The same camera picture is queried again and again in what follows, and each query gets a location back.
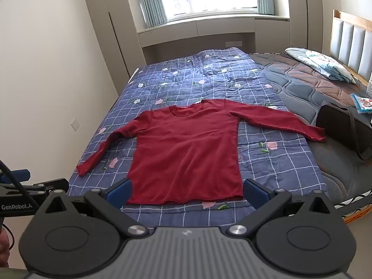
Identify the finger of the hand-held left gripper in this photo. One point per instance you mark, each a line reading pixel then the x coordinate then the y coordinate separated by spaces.
pixel 20 175
pixel 52 184

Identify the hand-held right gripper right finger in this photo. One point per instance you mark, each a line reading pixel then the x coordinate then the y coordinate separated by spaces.
pixel 255 193

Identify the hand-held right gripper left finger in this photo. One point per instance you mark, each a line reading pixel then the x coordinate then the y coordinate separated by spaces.
pixel 119 193

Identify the red long-sleeve shirt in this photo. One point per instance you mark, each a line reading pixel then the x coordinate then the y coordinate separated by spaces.
pixel 186 151

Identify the person's green clothing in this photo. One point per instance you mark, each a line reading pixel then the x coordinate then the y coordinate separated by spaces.
pixel 13 274

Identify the grey brown quilted mattress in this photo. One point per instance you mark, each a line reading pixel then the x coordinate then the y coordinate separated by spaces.
pixel 305 87

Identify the blue checked floral quilt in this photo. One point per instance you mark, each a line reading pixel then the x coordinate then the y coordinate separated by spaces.
pixel 203 72

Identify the small blue printed packet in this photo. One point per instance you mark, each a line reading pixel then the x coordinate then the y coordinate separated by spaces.
pixel 361 103

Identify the white blue printed pillow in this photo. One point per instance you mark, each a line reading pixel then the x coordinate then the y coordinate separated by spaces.
pixel 322 62

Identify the beige window bench cabinet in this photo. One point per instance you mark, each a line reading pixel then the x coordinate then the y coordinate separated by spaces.
pixel 197 32

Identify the tall beige wardrobe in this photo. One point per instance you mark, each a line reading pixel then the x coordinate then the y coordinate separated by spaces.
pixel 308 14
pixel 113 20

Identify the grey padded wooden headboard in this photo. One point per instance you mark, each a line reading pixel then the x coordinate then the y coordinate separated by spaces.
pixel 351 40

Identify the white wall socket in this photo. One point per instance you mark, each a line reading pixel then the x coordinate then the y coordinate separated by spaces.
pixel 75 125

